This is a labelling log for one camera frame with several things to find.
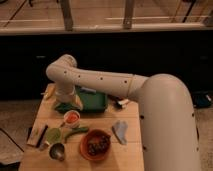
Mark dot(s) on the wooden block with black strip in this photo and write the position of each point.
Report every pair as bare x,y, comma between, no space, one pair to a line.
36,135

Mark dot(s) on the light blue cloth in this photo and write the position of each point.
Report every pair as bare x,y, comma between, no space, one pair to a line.
119,129

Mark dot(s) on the white paper cup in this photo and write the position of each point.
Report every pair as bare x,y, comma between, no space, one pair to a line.
74,124

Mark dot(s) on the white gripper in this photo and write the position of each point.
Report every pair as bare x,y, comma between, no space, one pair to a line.
69,97

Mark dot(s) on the blue sponge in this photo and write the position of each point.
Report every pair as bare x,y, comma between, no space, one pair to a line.
88,90

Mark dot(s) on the white handled brush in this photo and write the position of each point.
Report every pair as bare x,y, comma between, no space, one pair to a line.
122,103

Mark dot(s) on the orange bowl with nuts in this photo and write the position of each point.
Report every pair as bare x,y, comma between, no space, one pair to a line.
95,145

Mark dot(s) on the yellow banana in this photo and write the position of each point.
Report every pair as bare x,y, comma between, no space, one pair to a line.
48,92

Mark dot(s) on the small metal cup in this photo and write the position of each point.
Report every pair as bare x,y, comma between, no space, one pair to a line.
57,152

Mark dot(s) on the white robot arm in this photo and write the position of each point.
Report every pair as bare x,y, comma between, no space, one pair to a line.
169,133

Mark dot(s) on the red apple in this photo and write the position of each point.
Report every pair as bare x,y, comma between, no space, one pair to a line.
72,118

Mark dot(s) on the green plastic tray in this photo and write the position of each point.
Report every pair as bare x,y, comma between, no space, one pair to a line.
93,102

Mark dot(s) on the green cucumber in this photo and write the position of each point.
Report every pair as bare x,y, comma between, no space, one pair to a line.
75,131

